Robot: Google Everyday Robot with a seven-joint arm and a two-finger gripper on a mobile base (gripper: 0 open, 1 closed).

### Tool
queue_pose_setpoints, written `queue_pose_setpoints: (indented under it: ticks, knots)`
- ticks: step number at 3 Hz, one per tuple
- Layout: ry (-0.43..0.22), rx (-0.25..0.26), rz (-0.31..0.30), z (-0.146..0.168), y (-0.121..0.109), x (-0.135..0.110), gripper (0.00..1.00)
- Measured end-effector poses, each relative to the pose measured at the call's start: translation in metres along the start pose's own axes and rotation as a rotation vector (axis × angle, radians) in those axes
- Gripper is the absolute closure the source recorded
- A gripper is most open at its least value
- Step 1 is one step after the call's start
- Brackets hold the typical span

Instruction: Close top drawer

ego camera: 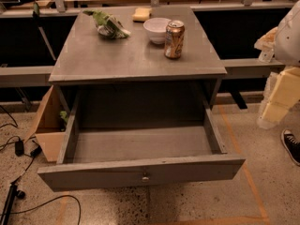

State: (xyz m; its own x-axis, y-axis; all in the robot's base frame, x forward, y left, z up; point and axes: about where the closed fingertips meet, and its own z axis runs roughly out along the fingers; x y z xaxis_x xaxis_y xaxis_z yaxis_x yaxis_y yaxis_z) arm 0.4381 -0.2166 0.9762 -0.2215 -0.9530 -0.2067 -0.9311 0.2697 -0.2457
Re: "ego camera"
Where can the black tripod leg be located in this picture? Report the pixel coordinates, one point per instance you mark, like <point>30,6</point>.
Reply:
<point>13,193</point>

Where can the white bowl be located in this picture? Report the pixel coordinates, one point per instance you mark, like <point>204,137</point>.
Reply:
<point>156,29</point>

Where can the green chip bag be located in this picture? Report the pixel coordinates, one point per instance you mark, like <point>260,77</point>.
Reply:
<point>107,25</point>

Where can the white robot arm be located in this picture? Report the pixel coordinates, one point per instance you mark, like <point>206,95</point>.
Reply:
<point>284,39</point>

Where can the black power adapter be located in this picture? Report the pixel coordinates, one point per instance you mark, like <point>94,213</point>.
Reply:
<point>19,148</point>

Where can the yellow sponge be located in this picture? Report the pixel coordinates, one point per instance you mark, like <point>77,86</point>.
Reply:
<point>141,14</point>

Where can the clear sanitizer bottle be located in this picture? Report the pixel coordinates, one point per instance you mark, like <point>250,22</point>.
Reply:
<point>266,55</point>

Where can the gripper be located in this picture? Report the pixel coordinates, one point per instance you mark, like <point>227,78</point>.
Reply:
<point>289,39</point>

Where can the black sneaker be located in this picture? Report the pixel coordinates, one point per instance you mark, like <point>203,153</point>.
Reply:
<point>291,145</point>

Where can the cardboard box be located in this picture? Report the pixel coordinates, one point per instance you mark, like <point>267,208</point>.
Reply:
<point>46,126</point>

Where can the grey wooden drawer cabinet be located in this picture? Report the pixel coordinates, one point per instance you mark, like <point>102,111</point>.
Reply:
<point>88,58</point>

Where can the gold soda can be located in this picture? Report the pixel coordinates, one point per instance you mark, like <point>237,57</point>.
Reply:
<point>174,39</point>

